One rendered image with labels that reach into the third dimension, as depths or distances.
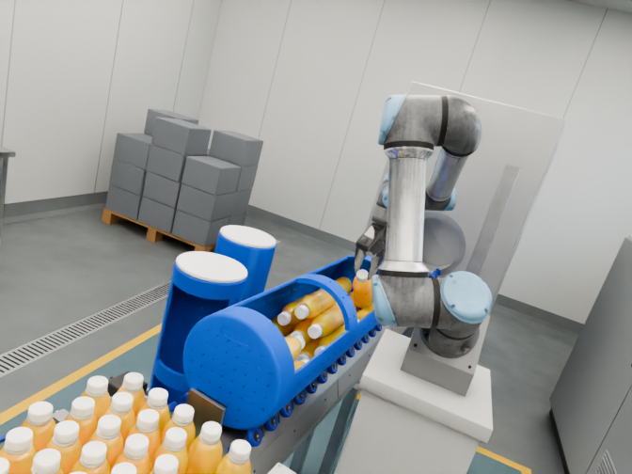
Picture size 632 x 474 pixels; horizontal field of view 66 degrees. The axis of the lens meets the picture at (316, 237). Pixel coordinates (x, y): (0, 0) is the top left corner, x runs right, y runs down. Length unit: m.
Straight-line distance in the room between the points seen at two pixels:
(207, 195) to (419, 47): 3.06
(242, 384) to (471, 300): 0.55
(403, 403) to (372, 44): 5.35
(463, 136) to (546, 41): 4.98
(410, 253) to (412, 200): 0.12
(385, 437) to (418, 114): 0.79
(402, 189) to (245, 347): 0.51
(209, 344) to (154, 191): 3.83
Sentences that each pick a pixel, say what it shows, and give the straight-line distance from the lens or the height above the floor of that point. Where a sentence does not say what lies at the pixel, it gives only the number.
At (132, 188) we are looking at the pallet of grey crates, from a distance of 5.11.
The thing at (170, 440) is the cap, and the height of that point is 1.09.
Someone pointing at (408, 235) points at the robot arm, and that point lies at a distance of 1.11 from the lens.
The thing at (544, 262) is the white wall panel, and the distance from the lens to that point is 6.18.
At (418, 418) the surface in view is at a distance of 1.27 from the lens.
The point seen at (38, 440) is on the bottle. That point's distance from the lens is 1.06.
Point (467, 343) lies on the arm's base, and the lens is 1.26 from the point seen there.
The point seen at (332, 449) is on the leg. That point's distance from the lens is 2.38.
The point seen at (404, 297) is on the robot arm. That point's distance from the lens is 1.10.
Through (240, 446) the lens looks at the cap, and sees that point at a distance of 1.01.
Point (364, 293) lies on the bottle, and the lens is 1.71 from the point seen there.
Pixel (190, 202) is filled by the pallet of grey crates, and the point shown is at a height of 0.52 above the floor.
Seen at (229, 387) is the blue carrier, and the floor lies 1.06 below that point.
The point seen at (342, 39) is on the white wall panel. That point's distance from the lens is 6.34.
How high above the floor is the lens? 1.74
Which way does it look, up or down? 15 degrees down
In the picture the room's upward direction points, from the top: 16 degrees clockwise
